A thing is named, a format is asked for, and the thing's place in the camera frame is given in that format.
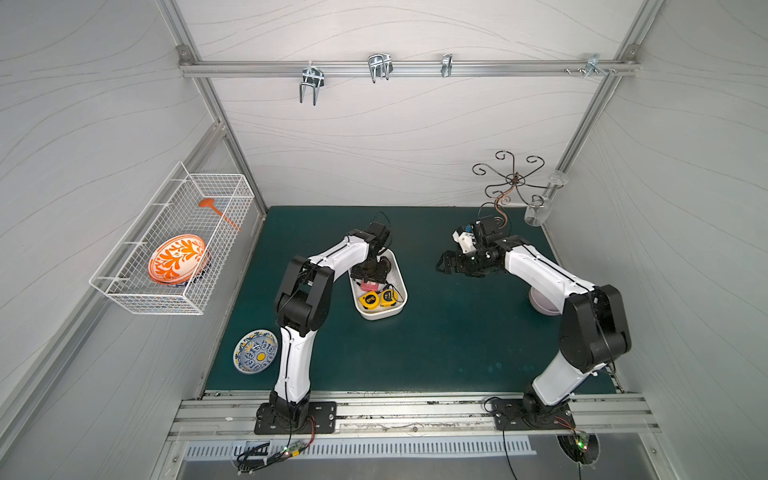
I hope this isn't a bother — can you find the pink tape measure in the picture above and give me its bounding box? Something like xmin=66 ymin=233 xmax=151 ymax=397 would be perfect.
xmin=359 ymin=281 xmax=380 ymax=292

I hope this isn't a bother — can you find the white vent grille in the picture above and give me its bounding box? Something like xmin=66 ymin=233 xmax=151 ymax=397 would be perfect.
xmin=184 ymin=435 xmax=536 ymax=462

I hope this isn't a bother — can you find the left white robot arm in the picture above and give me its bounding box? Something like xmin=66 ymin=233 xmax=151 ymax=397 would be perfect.
xmin=274 ymin=223 xmax=390 ymax=407

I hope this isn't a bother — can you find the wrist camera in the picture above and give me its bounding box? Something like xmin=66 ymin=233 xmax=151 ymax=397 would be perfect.
xmin=367 ymin=221 xmax=390 ymax=249
xmin=452 ymin=225 xmax=477 ymax=255

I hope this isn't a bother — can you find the orange funnel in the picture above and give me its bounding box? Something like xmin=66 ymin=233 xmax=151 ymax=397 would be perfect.
xmin=198 ymin=197 xmax=241 ymax=231

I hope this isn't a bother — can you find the white wire basket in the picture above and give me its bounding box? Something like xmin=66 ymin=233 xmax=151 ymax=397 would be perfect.
xmin=89 ymin=163 xmax=254 ymax=315

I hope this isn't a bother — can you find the orange patterned plate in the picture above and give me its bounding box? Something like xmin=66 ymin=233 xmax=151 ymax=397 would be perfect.
xmin=148 ymin=234 xmax=210 ymax=286

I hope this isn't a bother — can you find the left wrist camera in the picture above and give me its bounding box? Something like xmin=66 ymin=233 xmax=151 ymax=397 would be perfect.
xmin=367 ymin=221 xmax=390 ymax=249

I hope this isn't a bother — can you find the white storage box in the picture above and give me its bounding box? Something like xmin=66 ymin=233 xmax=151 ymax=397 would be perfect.
xmin=349 ymin=250 xmax=409 ymax=321

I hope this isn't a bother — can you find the brown metal jewelry stand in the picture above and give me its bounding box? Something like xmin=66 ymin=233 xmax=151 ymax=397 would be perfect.
xmin=471 ymin=150 xmax=546 ymax=227

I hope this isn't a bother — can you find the metal bracket hook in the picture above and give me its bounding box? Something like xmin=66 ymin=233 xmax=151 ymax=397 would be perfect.
xmin=564 ymin=54 xmax=618 ymax=79

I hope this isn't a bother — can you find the small metal hook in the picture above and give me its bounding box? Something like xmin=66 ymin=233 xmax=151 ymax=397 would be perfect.
xmin=440 ymin=53 xmax=453 ymax=78

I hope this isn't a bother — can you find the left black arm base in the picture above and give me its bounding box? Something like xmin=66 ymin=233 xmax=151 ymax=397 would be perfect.
xmin=254 ymin=391 xmax=338 ymax=435

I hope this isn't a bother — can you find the double prong metal hook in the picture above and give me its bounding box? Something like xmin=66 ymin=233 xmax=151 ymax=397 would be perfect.
xmin=299 ymin=65 xmax=325 ymax=106

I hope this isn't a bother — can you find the lilac bowl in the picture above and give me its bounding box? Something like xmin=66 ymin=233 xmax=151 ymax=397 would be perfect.
xmin=529 ymin=287 xmax=561 ymax=317

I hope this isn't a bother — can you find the curved metal hook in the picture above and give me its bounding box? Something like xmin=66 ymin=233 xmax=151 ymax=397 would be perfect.
xmin=367 ymin=53 xmax=394 ymax=83

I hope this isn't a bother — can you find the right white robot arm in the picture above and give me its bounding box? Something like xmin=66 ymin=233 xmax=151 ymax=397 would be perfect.
xmin=439 ymin=232 xmax=632 ymax=422

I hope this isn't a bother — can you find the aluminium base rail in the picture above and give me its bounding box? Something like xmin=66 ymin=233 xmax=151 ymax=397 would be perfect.
xmin=168 ymin=390 xmax=661 ymax=440

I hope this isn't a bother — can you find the blue yellow patterned plate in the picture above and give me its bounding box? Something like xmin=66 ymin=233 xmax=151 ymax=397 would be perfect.
xmin=233 ymin=329 xmax=279 ymax=375

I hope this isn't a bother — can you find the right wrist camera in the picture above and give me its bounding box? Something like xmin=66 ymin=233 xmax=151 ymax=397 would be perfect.
xmin=452 ymin=225 xmax=477 ymax=255

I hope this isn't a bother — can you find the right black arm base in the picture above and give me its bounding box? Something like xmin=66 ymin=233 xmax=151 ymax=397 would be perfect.
xmin=483 ymin=393 xmax=576 ymax=432

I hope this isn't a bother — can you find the clear glass cup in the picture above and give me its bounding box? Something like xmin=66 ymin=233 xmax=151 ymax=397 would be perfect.
xmin=524 ymin=170 xmax=568 ymax=227

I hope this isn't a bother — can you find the aluminium cross rail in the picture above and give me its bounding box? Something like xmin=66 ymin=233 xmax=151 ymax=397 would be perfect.
xmin=180 ymin=58 xmax=641 ymax=80

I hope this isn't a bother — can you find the black yellow tape measure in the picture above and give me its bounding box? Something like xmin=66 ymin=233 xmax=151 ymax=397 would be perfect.
xmin=379 ymin=287 xmax=400 ymax=308

